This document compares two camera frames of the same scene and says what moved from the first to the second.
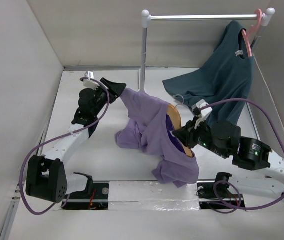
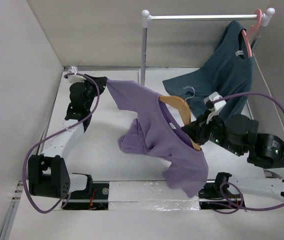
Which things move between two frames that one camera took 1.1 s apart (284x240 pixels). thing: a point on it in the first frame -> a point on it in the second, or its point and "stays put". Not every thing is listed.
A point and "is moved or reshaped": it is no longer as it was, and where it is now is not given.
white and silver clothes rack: (146, 18) stays put
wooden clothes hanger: (174, 112) -> (182, 105)
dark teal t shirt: (229, 74) stays put
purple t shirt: (151, 131) is moved or reshaped
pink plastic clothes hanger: (247, 39) stays put
